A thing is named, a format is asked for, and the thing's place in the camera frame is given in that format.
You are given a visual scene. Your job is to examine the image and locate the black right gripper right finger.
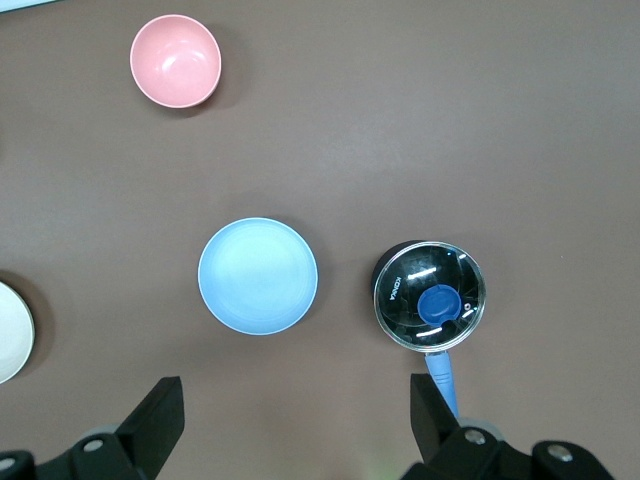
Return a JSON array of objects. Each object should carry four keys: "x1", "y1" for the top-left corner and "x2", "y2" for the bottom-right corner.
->
[{"x1": 399, "y1": 372, "x2": 535, "y2": 480}]

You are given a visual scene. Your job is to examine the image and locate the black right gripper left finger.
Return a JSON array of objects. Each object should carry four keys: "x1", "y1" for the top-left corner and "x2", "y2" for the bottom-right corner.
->
[{"x1": 29, "y1": 376, "x2": 187, "y2": 480}]

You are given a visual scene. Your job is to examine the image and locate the blue shallow bowl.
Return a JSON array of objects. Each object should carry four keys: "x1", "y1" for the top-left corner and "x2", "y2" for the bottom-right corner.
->
[{"x1": 197, "y1": 216, "x2": 320, "y2": 336}]

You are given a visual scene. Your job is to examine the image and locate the glass lid with blue knob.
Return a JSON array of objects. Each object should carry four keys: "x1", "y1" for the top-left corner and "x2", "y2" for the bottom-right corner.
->
[{"x1": 374, "y1": 241, "x2": 487, "y2": 354}]

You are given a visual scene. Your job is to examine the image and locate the beige shallow bowl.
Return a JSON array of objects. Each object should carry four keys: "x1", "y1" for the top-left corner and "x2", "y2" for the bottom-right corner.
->
[{"x1": 0, "y1": 281, "x2": 37, "y2": 385}]

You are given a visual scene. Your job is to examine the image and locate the small pink deep bowl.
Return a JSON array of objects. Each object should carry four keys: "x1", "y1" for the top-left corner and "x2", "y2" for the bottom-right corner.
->
[{"x1": 129, "y1": 13, "x2": 223, "y2": 108}]

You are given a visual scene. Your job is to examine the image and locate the black pot with blue handle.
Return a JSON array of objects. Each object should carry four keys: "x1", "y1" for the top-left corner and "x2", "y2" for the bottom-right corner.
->
[{"x1": 372, "y1": 239, "x2": 461, "y2": 420}]

